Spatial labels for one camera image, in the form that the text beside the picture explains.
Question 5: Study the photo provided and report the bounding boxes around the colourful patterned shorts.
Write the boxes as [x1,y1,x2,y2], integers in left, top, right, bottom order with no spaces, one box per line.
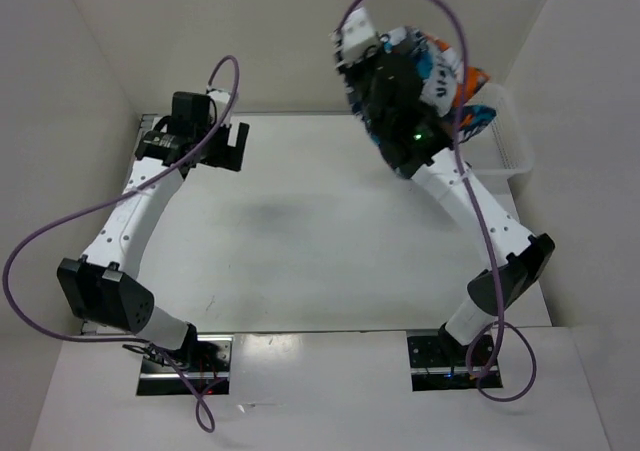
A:
[344,24,499,180]

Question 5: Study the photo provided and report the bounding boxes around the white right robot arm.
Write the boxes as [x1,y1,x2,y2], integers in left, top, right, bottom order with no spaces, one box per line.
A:
[206,115,554,364]

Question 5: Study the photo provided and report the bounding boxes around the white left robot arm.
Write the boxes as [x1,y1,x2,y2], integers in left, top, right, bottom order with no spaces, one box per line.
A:
[57,87,249,371]

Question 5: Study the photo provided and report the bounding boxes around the white plastic basket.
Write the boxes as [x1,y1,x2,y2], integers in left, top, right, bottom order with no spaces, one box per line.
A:
[464,83,534,179]

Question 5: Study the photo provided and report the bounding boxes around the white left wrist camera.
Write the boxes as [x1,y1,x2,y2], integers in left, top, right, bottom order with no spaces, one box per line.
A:
[205,88,236,125]

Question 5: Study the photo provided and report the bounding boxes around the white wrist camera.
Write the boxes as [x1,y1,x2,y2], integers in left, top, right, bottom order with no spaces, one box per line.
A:
[330,7,383,67]
[205,88,236,125]

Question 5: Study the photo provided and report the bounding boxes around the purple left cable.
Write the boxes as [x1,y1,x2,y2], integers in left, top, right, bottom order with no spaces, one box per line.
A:
[2,55,241,433]

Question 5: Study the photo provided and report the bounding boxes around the purple cable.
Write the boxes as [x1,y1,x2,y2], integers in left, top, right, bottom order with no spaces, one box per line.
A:
[335,0,539,403]
[2,55,241,433]

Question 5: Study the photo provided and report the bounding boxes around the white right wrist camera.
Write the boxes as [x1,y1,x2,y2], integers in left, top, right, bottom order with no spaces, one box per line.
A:
[330,7,383,67]

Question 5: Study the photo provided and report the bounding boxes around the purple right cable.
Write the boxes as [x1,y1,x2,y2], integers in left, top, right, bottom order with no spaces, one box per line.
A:
[335,0,539,403]

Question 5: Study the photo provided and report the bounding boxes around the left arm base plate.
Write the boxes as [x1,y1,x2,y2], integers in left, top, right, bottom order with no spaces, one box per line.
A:
[123,334,234,397]

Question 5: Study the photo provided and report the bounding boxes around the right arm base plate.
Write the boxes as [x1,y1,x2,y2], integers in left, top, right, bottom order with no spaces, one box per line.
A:
[406,329,503,392]

